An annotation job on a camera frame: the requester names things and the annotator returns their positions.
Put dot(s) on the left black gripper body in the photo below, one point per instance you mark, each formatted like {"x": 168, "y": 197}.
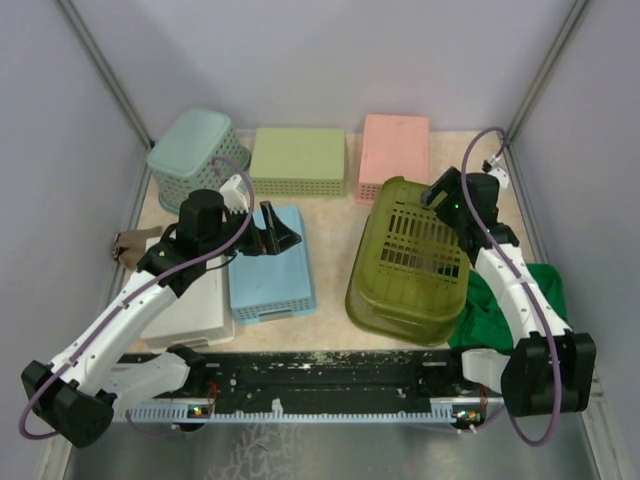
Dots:
{"x": 250, "y": 243}

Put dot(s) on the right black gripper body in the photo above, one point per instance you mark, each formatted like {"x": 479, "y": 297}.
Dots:
{"x": 450, "y": 211}

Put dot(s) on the light blue perforated basket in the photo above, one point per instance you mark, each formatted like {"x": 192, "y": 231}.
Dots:
{"x": 268, "y": 288}

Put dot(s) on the pink perforated basket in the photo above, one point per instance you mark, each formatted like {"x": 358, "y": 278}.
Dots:
{"x": 392, "y": 145}

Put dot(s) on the light green shallow basket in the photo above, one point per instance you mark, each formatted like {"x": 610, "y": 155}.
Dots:
{"x": 300, "y": 162}

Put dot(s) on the olive green large tub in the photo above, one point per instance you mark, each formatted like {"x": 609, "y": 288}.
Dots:
{"x": 409, "y": 279}

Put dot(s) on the white perforated basket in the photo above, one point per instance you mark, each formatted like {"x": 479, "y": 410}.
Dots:
{"x": 200, "y": 318}

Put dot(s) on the teal perforated plastic basket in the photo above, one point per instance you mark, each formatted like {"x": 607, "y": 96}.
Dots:
{"x": 183, "y": 159}

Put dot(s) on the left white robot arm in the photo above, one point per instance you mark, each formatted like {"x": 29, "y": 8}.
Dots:
{"x": 78, "y": 392}

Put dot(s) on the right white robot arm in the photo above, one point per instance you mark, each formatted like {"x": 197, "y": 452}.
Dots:
{"x": 550, "y": 367}

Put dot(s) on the green cloth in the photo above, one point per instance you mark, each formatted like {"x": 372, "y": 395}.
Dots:
{"x": 481, "y": 323}

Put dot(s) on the brown cloth pouch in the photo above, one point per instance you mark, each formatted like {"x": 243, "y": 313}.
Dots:
{"x": 130, "y": 246}

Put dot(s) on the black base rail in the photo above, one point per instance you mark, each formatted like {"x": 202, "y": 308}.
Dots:
{"x": 332, "y": 382}

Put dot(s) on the white slotted cable duct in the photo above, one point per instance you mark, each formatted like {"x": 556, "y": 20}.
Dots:
{"x": 196, "y": 413}

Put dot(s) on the right aluminium frame post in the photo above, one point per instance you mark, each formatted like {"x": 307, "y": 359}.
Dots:
{"x": 561, "y": 41}

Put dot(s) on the aluminium frame post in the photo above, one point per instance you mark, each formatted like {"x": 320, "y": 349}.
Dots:
{"x": 104, "y": 70}
{"x": 561, "y": 41}

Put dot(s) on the left aluminium frame post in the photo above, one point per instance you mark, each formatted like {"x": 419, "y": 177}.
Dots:
{"x": 104, "y": 70}

